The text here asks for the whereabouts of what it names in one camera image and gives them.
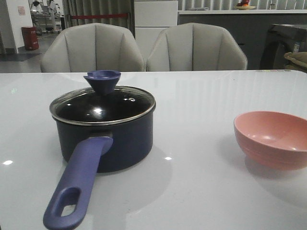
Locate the glass lid with blue knob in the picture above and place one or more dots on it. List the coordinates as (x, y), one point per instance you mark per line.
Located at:
(103, 103)

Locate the pink bowl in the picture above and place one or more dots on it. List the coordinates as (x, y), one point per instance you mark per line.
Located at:
(273, 139)

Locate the dark blue saucepan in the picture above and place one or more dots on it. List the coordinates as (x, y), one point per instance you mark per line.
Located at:
(89, 150)

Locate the right grey chair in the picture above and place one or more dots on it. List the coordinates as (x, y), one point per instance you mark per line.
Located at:
(195, 47)

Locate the grey chair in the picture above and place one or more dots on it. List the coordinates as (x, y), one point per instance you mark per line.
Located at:
(94, 46)
(195, 47)

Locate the left grey chair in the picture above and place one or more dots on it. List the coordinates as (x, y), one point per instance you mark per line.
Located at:
(94, 46)

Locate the white refrigerator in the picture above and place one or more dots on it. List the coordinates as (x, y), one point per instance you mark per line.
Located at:
(150, 18)

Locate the red barrier tape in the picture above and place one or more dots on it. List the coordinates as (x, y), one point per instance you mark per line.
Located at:
(105, 16)

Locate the dark grey counter cabinet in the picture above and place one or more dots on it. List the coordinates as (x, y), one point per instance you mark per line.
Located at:
(248, 27)

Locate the fruit plate on counter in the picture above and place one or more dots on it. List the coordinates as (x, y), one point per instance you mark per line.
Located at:
(244, 5)

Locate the red bin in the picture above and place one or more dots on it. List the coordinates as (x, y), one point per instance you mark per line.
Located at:
(30, 38)

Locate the beige cushion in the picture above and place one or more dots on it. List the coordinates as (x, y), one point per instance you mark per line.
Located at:
(296, 61)

